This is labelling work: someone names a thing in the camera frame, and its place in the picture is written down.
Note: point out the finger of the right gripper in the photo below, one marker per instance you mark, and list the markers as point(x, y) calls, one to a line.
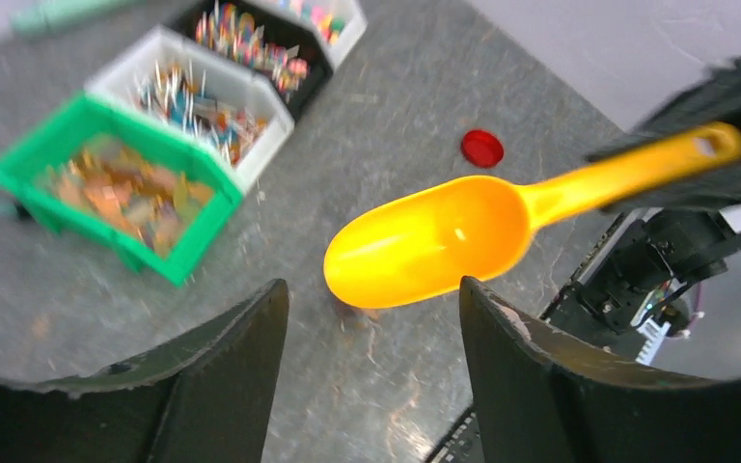
point(717, 98)
point(711, 190)

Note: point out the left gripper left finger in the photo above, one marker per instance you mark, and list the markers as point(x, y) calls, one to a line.
point(205, 396)

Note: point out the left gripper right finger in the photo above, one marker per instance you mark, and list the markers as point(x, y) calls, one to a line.
point(692, 419)

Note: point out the yellow plastic scoop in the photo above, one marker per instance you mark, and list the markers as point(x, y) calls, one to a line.
point(421, 245)

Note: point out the red jar lid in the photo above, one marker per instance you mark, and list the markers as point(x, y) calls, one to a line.
point(481, 148)

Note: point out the clear plastic jar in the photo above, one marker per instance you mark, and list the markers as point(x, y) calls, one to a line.
point(352, 318)

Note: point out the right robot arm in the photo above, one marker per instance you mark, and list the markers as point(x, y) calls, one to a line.
point(687, 239)

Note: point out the green candy bin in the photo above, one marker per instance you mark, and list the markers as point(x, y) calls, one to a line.
point(155, 200)

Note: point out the white lollipop bin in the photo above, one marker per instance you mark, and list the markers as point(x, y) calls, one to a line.
point(231, 112)

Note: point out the black lollipop bin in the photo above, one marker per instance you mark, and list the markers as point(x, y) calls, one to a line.
point(287, 53)

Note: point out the white candy bin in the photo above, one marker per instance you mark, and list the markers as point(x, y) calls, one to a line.
point(339, 24)

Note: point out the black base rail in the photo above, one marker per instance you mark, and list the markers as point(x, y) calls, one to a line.
point(568, 319)

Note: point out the mint green cylindrical handle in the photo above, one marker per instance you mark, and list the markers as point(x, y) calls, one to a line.
point(52, 16)

